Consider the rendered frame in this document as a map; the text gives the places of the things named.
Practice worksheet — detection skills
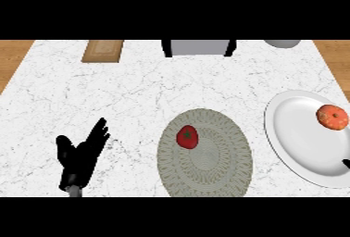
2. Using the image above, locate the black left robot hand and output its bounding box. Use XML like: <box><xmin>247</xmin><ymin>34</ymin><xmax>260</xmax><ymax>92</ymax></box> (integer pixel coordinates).
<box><xmin>55</xmin><ymin>117</ymin><xmax>113</xmax><ymax>191</ymax></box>

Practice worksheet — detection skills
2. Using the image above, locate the white round plate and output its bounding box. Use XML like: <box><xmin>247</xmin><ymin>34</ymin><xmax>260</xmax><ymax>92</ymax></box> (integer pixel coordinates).
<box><xmin>265</xmin><ymin>90</ymin><xmax>350</xmax><ymax>189</ymax></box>

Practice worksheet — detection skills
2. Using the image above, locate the orange squash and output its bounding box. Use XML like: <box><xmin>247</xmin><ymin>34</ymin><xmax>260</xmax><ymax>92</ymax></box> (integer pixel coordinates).
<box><xmin>316</xmin><ymin>104</ymin><xmax>350</xmax><ymax>131</ymax></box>

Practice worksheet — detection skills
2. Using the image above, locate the round beige woven placemat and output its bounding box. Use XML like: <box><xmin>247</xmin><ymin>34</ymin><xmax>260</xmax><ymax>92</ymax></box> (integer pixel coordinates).
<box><xmin>157</xmin><ymin>107</ymin><xmax>254</xmax><ymax>198</ymax></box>

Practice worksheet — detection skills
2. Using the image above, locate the red tomato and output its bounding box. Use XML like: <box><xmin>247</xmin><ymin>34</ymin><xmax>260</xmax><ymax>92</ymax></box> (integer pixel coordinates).
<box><xmin>175</xmin><ymin>124</ymin><xmax>200</xmax><ymax>150</ymax></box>

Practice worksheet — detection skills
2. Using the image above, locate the brown wooden board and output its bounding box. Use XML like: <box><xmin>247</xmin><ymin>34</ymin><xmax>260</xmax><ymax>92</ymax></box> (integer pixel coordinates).
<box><xmin>81</xmin><ymin>40</ymin><xmax>126</xmax><ymax>64</ymax></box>

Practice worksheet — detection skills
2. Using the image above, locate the grey round bowl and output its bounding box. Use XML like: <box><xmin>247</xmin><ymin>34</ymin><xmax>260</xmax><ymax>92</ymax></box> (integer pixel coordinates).
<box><xmin>263</xmin><ymin>40</ymin><xmax>303</xmax><ymax>49</ymax></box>

